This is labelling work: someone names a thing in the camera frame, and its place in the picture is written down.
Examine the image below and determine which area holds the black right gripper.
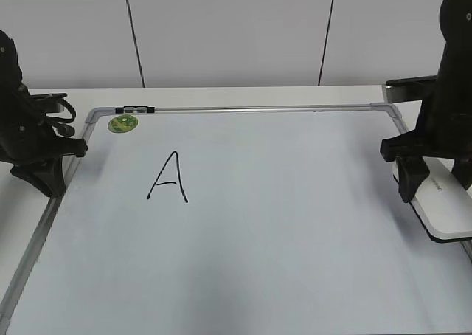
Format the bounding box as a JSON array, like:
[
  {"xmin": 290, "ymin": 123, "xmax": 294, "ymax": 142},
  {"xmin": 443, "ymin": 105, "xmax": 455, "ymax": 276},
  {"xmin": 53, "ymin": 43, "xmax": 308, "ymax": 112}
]
[{"xmin": 380, "ymin": 93, "xmax": 472, "ymax": 203}]

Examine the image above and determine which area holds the whiteboard with aluminium frame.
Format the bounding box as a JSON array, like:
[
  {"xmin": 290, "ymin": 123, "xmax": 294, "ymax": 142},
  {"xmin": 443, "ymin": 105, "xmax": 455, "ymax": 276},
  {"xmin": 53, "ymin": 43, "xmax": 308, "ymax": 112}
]
[{"xmin": 3, "ymin": 104, "xmax": 471, "ymax": 334}]

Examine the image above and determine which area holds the grey arm base bracket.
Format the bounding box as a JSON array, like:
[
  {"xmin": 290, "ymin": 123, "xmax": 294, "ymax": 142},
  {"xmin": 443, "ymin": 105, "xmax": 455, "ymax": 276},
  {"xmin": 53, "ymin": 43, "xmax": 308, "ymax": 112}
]
[{"xmin": 383, "ymin": 75, "xmax": 437, "ymax": 103}]

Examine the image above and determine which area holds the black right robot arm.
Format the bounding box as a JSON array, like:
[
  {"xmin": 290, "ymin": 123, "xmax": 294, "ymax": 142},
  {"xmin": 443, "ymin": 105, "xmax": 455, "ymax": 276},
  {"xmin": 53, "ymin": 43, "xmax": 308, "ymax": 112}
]
[{"xmin": 380, "ymin": 0, "xmax": 471, "ymax": 202}]

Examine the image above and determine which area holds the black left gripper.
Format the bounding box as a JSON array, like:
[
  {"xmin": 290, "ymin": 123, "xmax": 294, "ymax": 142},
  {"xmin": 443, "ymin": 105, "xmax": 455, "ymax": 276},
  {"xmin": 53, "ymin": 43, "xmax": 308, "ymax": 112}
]
[{"xmin": 1, "ymin": 91, "xmax": 88, "ymax": 197}]

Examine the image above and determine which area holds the white whiteboard eraser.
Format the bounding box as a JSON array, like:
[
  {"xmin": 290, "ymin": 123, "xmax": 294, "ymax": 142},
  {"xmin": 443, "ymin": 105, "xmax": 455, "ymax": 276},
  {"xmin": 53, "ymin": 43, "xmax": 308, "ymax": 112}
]
[{"xmin": 410, "ymin": 158, "xmax": 471, "ymax": 243}]

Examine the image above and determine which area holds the green round magnet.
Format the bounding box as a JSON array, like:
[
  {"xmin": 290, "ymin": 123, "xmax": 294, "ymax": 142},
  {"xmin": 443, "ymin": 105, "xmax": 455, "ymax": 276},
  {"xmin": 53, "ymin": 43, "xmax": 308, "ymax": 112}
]
[{"xmin": 108, "ymin": 114, "xmax": 139, "ymax": 134}]

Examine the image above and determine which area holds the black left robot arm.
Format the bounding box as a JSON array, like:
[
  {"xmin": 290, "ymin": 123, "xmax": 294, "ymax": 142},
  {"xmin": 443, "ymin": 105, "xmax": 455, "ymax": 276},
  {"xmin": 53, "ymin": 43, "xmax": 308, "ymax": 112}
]
[{"xmin": 1, "ymin": 31, "xmax": 430, "ymax": 202}]

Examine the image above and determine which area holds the black cable bundle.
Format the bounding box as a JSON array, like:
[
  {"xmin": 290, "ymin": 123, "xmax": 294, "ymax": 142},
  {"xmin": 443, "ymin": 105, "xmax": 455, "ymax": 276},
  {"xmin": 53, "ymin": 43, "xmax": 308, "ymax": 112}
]
[{"xmin": 27, "ymin": 92, "xmax": 77, "ymax": 137}]

